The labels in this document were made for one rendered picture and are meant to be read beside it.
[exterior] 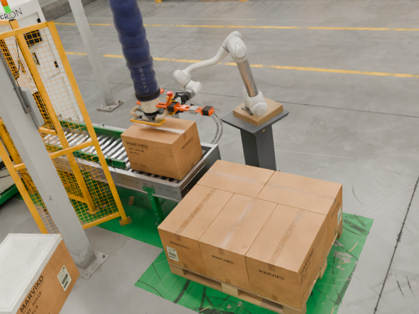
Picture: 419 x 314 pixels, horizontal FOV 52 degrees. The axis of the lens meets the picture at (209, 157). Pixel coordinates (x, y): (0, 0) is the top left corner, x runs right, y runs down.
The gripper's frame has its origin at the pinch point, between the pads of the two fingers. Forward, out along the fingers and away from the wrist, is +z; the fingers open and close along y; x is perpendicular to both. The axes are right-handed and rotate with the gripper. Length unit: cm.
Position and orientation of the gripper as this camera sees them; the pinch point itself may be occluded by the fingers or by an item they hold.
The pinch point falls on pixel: (174, 106)
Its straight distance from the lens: 378.5
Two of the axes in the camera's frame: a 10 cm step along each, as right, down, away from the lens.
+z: -4.9, 5.6, -6.7
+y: 1.7, 8.2, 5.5
